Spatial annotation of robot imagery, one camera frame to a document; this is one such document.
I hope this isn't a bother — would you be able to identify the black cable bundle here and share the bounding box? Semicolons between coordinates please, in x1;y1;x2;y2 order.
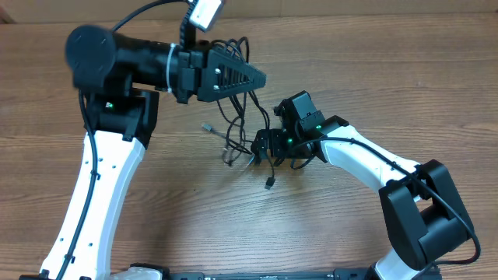
201;37;278;191

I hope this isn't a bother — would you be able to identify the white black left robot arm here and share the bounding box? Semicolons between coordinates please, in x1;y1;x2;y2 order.
37;25;266;279

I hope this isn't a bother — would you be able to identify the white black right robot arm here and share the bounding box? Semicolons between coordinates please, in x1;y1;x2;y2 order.
251;91;482;280

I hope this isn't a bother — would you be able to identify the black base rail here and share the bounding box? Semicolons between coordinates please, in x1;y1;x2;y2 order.
96;268;390;280

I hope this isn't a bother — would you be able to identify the cardboard back wall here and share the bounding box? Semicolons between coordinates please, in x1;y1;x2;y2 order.
1;0;497;23

